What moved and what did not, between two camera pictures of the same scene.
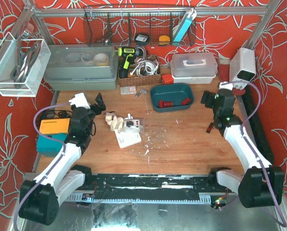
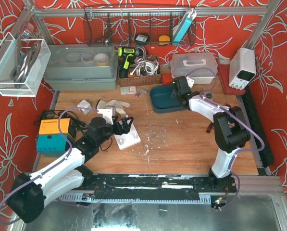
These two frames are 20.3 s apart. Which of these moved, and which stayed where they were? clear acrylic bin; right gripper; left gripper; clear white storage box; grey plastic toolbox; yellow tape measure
Moved: left gripper; right gripper
Stayed: grey plastic toolbox; clear white storage box; clear acrylic bin; yellow tape measure
